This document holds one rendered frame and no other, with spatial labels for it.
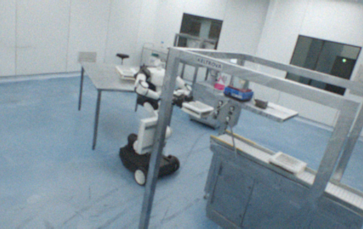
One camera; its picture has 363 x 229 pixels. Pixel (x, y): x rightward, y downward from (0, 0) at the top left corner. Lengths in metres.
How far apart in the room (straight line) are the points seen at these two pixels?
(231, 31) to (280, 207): 6.06
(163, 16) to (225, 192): 7.06
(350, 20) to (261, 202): 5.53
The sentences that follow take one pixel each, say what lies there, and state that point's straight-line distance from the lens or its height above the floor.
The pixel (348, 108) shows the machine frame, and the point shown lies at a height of 1.60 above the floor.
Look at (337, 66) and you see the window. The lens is 7.41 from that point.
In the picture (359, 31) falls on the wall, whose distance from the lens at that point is 7.40.
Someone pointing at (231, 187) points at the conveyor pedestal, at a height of 0.46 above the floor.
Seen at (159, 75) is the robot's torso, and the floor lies 1.21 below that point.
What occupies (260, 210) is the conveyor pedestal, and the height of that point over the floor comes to 0.40.
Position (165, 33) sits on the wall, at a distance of 9.01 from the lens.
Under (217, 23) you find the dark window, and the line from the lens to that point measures 8.16.
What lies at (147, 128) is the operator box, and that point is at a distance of 2.02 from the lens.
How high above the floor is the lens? 1.84
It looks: 18 degrees down
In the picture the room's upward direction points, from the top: 12 degrees clockwise
